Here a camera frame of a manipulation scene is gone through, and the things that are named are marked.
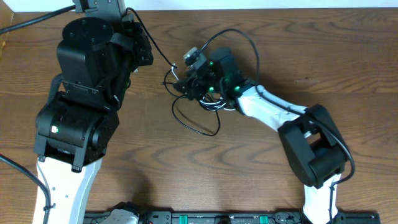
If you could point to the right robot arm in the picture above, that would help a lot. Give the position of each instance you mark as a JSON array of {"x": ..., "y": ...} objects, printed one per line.
[{"x": 312, "y": 144}]

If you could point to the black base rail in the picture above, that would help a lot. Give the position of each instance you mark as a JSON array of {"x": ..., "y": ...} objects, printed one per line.
[{"x": 127, "y": 212}]

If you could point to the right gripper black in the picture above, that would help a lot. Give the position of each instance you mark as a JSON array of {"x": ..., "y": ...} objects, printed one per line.
[{"x": 193, "y": 85}]

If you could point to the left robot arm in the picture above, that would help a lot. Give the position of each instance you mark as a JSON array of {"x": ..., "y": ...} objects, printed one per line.
[{"x": 97, "y": 55}]

